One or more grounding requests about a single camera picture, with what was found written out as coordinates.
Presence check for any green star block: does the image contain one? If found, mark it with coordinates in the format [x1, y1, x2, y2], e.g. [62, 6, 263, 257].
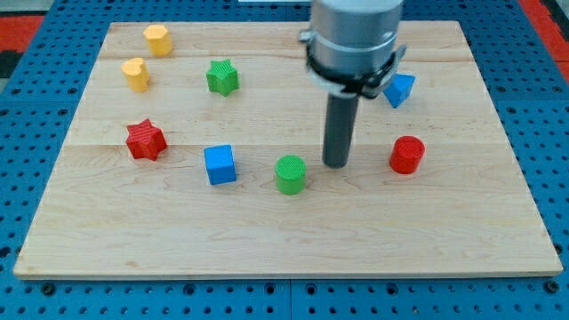
[206, 59, 240, 97]

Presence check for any red cylinder block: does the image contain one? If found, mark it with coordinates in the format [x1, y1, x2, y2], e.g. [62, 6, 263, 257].
[389, 135, 426, 174]

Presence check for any blue cube block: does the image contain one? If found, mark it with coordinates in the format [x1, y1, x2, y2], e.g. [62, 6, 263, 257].
[204, 145, 236, 185]

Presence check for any yellow hexagon block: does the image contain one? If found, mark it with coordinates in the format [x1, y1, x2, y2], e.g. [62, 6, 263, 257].
[143, 24, 173, 57]

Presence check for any yellow heart block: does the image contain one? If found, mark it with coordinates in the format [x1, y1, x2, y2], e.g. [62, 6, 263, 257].
[121, 57, 150, 92]

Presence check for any blue triangle block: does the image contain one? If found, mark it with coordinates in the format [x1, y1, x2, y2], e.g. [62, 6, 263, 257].
[383, 74, 416, 108]

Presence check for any red star block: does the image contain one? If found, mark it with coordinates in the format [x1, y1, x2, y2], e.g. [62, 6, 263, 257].
[125, 118, 168, 161]

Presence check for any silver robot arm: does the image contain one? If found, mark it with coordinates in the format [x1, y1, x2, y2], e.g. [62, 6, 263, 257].
[299, 0, 406, 99]

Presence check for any wooden board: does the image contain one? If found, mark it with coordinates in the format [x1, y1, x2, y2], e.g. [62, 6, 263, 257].
[13, 20, 563, 280]

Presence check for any green cylinder block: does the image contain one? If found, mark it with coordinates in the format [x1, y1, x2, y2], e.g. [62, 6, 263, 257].
[275, 155, 306, 195]

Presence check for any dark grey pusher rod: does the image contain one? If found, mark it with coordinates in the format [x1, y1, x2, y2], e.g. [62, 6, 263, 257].
[323, 94, 359, 168]

